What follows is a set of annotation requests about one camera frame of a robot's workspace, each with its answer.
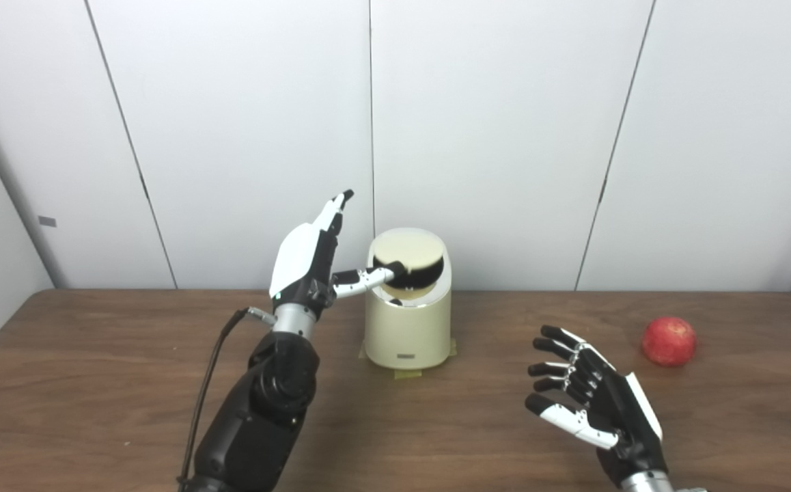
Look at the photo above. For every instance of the cream-colored bin body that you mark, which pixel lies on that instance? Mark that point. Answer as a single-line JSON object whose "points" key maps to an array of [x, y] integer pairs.
{"points": [[407, 331]]}

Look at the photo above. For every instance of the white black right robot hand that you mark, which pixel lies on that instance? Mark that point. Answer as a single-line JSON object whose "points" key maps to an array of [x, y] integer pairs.
{"points": [[617, 417]]}

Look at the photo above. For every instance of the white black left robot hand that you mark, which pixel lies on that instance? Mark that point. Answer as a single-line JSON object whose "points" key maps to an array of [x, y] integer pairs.
{"points": [[300, 263]]}

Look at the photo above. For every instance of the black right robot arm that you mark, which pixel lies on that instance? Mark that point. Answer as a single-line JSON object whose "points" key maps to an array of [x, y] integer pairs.
{"points": [[647, 482]]}

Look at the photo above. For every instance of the grey wall tape piece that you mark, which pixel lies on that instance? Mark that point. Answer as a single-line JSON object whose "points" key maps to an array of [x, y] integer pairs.
{"points": [[47, 221]]}

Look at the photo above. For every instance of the red apple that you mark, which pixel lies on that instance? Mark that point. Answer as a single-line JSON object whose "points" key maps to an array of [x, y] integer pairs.
{"points": [[669, 342]]}

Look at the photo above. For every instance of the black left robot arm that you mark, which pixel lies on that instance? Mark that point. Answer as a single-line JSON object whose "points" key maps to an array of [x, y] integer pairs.
{"points": [[259, 424]]}

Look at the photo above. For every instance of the cream round bin lid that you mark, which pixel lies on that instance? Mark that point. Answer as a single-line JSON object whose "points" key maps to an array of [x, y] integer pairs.
{"points": [[409, 247]]}

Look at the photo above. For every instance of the yellow tape piece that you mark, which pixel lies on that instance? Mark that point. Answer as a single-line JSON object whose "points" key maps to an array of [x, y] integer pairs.
{"points": [[407, 374]]}

